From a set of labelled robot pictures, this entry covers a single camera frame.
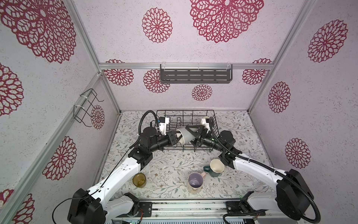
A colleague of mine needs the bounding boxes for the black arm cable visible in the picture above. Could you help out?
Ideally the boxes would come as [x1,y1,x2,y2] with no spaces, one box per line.
[52,110,160,222]
[208,117,321,224]

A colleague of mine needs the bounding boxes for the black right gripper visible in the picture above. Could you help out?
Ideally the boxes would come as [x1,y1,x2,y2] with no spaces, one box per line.
[186,127,226,155]

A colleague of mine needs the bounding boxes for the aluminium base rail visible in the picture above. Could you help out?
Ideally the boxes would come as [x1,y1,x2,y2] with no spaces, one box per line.
[109,198,280,222]

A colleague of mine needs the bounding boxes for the dark green mug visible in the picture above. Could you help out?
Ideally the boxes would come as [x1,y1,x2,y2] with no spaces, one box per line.
[203,159,225,177]

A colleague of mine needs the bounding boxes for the black wire wall basket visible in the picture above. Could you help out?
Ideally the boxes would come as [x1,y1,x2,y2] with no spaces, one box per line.
[73,88,105,130]

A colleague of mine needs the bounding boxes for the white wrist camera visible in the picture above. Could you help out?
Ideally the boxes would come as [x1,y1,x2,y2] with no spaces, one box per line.
[200,116,210,132]
[158,117,170,135]

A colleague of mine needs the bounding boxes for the black wire dish rack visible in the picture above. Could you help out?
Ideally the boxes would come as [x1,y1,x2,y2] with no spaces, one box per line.
[157,110,219,151]

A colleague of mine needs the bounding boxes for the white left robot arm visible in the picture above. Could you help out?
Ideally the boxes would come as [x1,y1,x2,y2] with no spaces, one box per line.
[67,127,183,224]

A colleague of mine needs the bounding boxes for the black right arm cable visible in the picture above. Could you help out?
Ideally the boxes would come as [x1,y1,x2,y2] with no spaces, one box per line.
[208,117,321,224]

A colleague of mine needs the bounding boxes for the amber glass cup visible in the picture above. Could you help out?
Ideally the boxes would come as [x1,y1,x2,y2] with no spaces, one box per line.
[132,173,146,188]

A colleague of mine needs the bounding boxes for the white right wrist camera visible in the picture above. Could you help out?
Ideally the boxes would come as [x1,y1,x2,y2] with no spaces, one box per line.
[200,116,210,132]

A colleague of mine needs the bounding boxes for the pink mug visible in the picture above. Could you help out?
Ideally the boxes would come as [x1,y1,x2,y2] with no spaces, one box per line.
[187,172,207,194]

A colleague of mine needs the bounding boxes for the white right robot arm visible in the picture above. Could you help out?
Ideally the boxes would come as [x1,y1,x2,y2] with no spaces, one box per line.
[181,125,321,224]

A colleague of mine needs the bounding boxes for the grey cream cup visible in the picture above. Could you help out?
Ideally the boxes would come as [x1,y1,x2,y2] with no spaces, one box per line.
[176,127,196,145]

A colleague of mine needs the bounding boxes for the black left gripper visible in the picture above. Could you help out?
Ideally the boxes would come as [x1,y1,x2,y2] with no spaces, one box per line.
[149,130,184,154]

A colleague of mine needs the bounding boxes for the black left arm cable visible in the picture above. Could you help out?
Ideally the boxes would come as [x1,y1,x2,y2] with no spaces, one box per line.
[52,110,160,222]

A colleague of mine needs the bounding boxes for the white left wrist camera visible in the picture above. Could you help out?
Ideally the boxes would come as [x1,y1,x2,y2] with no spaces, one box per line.
[158,117,170,135]

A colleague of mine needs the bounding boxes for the dark grey wall shelf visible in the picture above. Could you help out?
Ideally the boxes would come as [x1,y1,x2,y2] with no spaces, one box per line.
[159,64,233,84]

